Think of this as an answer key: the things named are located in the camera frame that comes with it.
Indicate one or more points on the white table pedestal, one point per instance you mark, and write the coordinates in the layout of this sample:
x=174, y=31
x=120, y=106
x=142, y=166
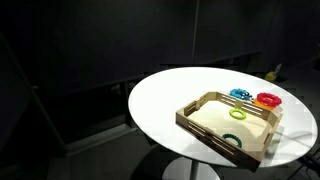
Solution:
x=193, y=170

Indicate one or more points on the black stand legs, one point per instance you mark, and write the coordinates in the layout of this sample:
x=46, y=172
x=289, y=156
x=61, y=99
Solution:
x=308, y=162

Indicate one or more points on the wooden slatted tray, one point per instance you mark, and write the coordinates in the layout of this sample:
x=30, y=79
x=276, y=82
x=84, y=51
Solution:
x=216, y=116

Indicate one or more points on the small yellow object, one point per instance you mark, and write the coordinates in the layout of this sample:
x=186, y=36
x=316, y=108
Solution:
x=270, y=76

